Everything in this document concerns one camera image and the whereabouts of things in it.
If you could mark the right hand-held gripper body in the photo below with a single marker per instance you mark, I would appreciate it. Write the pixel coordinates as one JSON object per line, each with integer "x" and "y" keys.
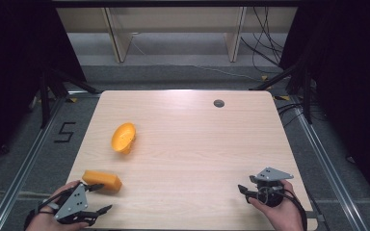
{"x": 271, "y": 192}

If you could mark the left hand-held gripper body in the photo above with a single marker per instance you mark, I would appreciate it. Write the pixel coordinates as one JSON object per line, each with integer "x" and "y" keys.
{"x": 72, "y": 203}

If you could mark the orange sponge block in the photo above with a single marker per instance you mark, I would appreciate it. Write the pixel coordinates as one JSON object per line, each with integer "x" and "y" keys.
{"x": 104, "y": 180}

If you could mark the person's right hand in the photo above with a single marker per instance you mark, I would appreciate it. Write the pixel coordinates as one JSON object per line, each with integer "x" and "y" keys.
{"x": 284, "y": 218}

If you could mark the person's left hand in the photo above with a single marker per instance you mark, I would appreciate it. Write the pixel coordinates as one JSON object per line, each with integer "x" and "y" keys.
{"x": 43, "y": 223}

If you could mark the orange plastic bowl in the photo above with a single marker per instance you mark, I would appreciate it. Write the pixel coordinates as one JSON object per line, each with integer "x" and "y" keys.
{"x": 122, "y": 136}

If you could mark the yellow black floor tape piece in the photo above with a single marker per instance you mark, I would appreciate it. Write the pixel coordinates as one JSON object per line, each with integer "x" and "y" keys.
{"x": 265, "y": 78}
{"x": 73, "y": 99}
{"x": 282, "y": 97}

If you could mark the black tripod stand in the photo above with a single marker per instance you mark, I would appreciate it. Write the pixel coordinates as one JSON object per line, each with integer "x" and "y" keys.
{"x": 307, "y": 96}
{"x": 45, "y": 96}

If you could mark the black curtain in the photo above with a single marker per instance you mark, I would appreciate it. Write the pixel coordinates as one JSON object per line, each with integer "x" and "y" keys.
{"x": 356, "y": 96}
{"x": 9, "y": 80}

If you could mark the light wooden furniture leg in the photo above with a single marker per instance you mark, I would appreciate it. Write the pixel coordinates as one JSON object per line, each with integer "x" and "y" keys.
{"x": 236, "y": 35}
{"x": 118, "y": 35}

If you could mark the metal floor rail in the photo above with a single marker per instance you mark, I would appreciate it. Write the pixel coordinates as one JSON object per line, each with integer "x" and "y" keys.
{"x": 327, "y": 166}
{"x": 25, "y": 166}

